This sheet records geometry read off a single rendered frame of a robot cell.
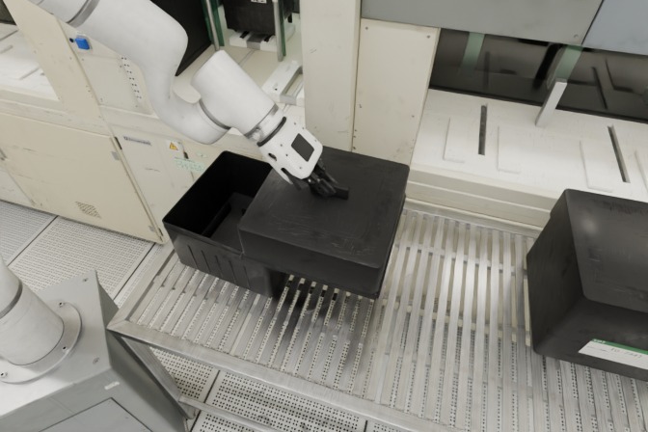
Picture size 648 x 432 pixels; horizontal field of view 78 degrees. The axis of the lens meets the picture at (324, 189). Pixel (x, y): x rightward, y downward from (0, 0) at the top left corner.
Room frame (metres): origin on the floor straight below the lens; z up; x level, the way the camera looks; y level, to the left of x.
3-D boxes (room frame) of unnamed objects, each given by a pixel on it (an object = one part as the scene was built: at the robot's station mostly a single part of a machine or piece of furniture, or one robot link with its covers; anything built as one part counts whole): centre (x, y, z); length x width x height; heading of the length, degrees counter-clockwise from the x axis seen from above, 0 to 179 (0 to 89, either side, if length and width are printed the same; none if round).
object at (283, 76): (1.25, 0.09, 0.89); 0.22 x 0.21 x 0.04; 163
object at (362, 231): (0.56, -0.01, 1.02); 0.29 x 0.29 x 0.13; 71
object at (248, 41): (1.63, 0.25, 0.89); 0.22 x 0.21 x 0.04; 163
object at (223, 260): (0.66, 0.20, 0.85); 0.28 x 0.28 x 0.17; 67
